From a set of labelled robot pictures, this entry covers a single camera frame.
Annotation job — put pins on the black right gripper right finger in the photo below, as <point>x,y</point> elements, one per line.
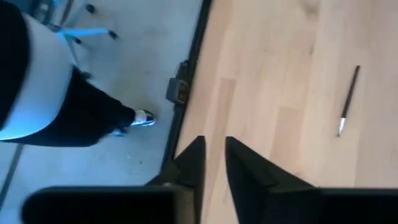
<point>258,180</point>

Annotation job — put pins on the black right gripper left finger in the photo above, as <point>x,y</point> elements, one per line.
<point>189,165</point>

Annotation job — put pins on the thin black paintbrush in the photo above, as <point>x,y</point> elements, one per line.
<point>348,99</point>

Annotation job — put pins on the person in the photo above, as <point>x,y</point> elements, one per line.
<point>46,93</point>

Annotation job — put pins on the white office chair base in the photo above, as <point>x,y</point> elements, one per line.
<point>77,31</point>

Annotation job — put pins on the metal table bracket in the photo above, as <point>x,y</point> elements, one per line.
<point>178,90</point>

